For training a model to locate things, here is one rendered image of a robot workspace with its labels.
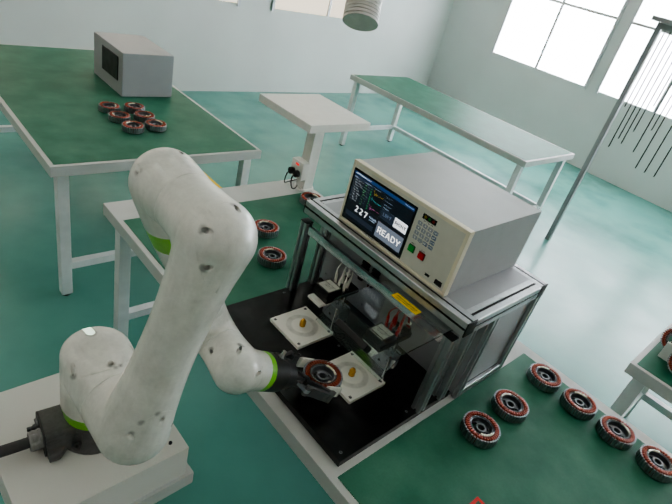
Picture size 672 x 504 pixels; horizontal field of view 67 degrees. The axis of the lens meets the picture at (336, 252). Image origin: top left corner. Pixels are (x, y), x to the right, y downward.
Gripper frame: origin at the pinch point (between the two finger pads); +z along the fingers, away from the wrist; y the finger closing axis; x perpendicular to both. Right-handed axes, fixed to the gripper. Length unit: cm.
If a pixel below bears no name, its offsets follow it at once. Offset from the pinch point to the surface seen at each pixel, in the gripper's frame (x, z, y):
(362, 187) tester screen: -49, 2, 27
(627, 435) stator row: -34, 70, -62
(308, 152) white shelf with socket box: -50, 64, 111
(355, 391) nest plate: -0.2, 11.8, -5.4
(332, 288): -17.7, 14.2, 22.8
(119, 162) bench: 5, 12, 157
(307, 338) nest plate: -0.7, 12.8, 18.6
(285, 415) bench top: 13.3, -4.2, -0.3
